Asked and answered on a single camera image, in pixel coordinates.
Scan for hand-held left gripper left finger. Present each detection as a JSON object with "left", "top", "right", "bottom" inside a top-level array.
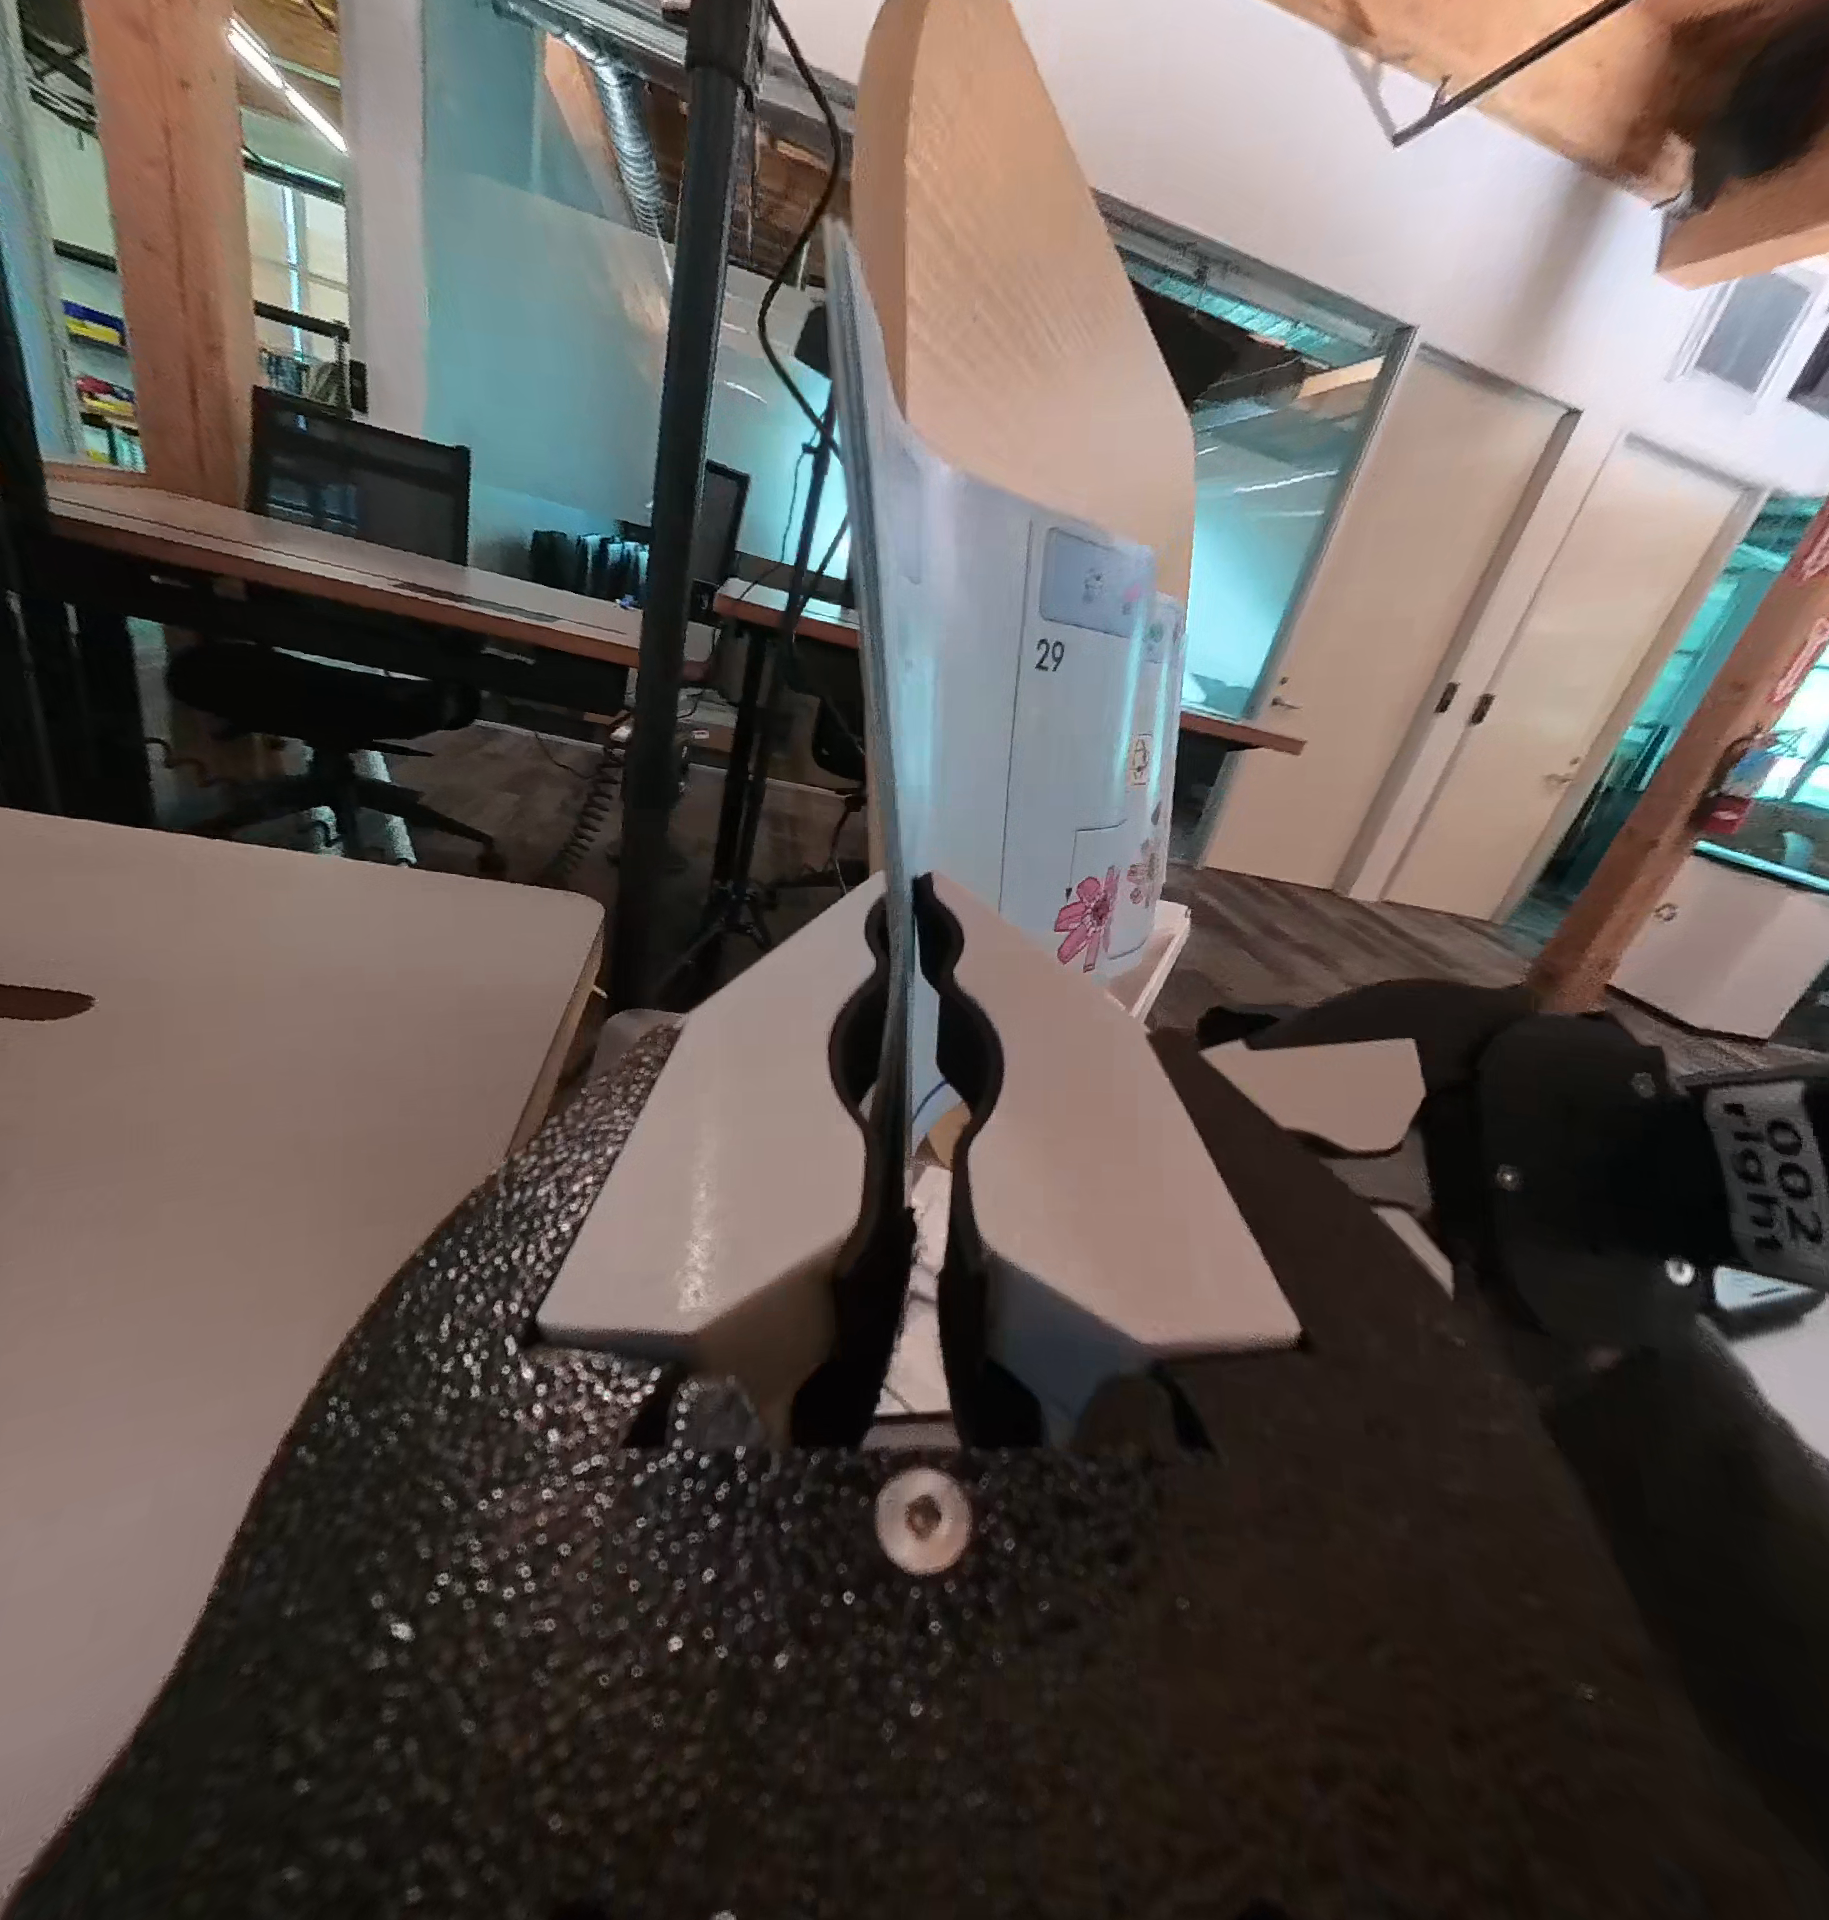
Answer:
[{"left": 532, "top": 870, "right": 916, "bottom": 1449}]

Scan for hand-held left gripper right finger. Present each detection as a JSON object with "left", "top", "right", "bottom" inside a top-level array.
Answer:
[{"left": 913, "top": 875, "right": 1302, "bottom": 1443}]

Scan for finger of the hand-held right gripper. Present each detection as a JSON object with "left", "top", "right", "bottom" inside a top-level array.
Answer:
[{"left": 1199, "top": 1035, "right": 1427, "bottom": 1159}]

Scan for brick instruction booklet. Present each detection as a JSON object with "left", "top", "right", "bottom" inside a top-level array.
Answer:
[{"left": 819, "top": 217, "right": 1193, "bottom": 1418}]

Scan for white desk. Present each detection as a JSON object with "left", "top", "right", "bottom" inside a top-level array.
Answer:
[{"left": 0, "top": 802, "right": 1829, "bottom": 1920}]

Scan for white cabinet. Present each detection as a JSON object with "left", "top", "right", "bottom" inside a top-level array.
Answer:
[{"left": 1609, "top": 847, "right": 1829, "bottom": 1039}]

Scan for black tripod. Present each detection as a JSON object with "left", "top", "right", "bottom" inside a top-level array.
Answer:
[{"left": 705, "top": 299, "right": 872, "bottom": 963}]

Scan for red fire extinguisher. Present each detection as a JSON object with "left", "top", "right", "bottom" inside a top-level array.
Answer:
[{"left": 1701, "top": 733, "right": 1777, "bottom": 840}]

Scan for white door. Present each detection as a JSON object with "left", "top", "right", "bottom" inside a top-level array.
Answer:
[
  {"left": 1199, "top": 346, "right": 1582, "bottom": 901},
  {"left": 1348, "top": 435, "right": 1770, "bottom": 924}
]

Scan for black office chair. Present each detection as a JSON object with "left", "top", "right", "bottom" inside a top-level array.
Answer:
[{"left": 164, "top": 637, "right": 503, "bottom": 873}]

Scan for black light stand pole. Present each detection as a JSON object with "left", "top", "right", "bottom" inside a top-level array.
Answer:
[{"left": 614, "top": 0, "right": 772, "bottom": 1008}]

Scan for wooden back chair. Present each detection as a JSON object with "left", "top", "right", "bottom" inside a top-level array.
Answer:
[{"left": 849, "top": 0, "right": 1200, "bottom": 1024}]

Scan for wooden post red signs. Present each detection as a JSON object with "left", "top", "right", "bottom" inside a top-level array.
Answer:
[{"left": 1528, "top": 435, "right": 1829, "bottom": 1013}]

